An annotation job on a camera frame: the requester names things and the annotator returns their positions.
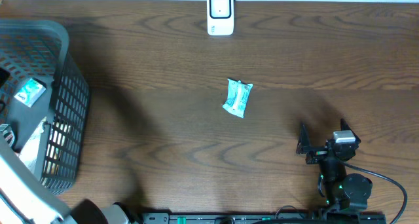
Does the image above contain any grey plastic basket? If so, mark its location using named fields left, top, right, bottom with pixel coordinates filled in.
left=1, top=19, right=91, bottom=195

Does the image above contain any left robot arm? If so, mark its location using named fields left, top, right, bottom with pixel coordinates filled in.
left=1, top=138, right=141, bottom=224

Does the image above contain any light green snack packet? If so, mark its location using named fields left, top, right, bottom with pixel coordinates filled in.
left=223, top=79, right=253, bottom=118

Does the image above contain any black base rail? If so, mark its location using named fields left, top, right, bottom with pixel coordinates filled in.
left=141, top=210, right=386, bottom=224

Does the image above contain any clear snack bag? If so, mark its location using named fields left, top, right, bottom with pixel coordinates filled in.
left=18, top=117, right=71, bottom=176

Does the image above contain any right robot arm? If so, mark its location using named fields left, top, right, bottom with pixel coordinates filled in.
left=296, top=119, right=373, bottom=220

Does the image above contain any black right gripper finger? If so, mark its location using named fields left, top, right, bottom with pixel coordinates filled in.
left=296, top=123, right=310, bottom=154
left=340, top=118, right=361, bottom=143

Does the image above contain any teal tissue pack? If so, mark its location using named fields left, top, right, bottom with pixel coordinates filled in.
left=14, top=78, right=46, bottom=107

